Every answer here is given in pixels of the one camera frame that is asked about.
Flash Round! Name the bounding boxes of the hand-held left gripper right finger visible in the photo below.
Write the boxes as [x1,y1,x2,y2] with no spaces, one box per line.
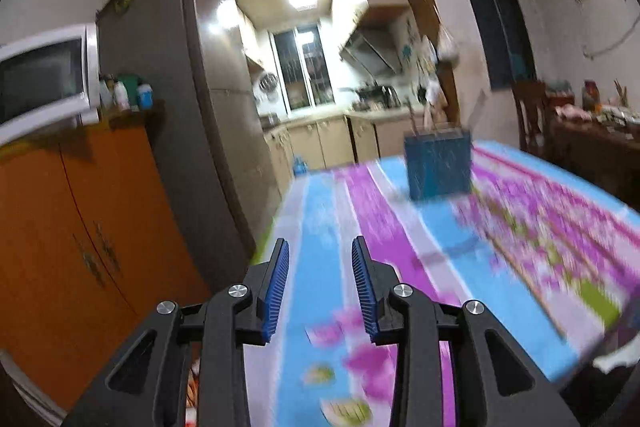
[350,234,581,427]

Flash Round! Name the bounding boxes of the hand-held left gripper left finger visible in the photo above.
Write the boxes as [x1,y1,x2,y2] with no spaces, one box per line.
[62,237,291,427]

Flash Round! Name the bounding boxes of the blue slotted utensil basket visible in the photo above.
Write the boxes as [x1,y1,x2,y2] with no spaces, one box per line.
[404,127,474,200]

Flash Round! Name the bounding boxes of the row of wooden chopsticks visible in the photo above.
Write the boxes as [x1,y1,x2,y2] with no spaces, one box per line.
[487,232,568,338]

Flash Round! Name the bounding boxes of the floral striped tablecloth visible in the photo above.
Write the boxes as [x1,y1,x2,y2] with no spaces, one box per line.
[249,141,640,427]

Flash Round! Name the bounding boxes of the beige kitchen base cabinets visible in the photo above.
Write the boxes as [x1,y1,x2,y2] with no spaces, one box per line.
[262,109,426,188]

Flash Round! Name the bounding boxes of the grey tall refrigerator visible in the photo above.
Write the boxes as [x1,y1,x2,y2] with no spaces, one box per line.
[95,0,290,303]

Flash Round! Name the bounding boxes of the black wok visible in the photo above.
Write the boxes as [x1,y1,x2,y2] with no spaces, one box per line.
[345,86,387,104]

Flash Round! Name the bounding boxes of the hanging kitchen cloths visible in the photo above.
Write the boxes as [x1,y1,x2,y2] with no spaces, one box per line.
[417,37,448,130]

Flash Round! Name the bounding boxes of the orange wooden cabinet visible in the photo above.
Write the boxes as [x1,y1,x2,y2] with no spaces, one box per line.
[0,113,211,413]

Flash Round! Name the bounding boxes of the barred kitchen window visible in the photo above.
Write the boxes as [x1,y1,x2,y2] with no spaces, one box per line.
[270,24,336,112]

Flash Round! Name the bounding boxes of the steel range hood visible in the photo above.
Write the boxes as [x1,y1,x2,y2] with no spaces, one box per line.
[339,6,412,75]

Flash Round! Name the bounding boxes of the wooden dining chair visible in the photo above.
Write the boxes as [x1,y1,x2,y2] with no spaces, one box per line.
[511,81,556,158]

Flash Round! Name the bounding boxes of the green plastic container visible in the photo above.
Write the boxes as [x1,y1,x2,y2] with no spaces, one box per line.
[123,74,142,110]

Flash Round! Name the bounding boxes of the hanging white plastic bag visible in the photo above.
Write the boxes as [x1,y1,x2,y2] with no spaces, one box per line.
[436,24,461,62]

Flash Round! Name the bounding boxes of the white cloth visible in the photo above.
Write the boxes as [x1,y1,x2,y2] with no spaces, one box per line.
[592,341,640,374]

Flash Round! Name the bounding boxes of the dark wooden dining table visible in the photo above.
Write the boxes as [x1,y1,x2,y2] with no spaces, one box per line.
[550,109,640,208]

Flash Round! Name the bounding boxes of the dark window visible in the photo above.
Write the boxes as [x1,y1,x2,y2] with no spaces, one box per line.
[452,0,536,90]

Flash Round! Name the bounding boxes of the glass jar red lid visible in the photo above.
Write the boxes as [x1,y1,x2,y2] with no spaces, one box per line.
[582,80,600,112]

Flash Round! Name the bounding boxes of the white microwave oven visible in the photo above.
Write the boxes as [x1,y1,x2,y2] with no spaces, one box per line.
[0,23,101,148]

